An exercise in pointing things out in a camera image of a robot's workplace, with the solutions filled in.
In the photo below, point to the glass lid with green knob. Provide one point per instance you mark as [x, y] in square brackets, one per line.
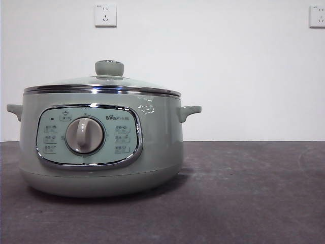
[109, 68]

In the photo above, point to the pale green electric cooking pot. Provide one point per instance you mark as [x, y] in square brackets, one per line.
[157, 142]

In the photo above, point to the white wall socket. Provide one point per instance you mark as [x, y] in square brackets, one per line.
[317, 16]
[106, 15]

